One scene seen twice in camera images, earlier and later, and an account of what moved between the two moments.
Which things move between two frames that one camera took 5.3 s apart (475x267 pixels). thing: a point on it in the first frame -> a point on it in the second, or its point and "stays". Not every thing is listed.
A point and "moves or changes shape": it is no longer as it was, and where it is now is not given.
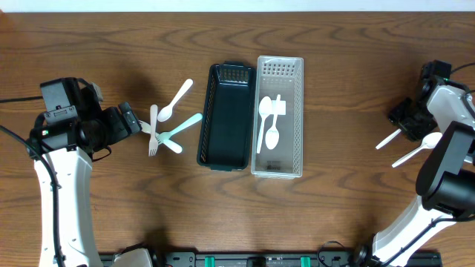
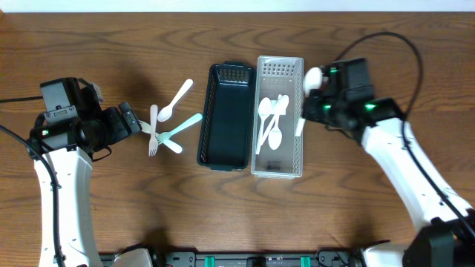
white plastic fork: (154, 143) stays
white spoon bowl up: (265, 108) stays
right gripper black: (395, 116) -> (310, 105)
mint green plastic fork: (163, 136) stays
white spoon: (165, 113) stays
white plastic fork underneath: (172, 145) stays
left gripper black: (128, 116) stays
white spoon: (430, 140) -> (312, 80)
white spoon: (388, 139) moves or changes shape
